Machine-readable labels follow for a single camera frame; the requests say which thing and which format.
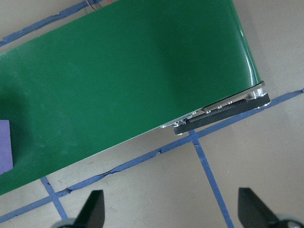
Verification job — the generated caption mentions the purple cube block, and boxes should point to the purple cube block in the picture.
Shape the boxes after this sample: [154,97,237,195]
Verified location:
[0,120,14,176]

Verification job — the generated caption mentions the green belt conveyor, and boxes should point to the green belt conveyor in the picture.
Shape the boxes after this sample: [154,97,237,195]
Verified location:
[0,0,271,197]

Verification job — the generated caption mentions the red black conveyor wires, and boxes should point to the red black conveyor wires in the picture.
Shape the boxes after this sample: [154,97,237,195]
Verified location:
[89,0,117,11]

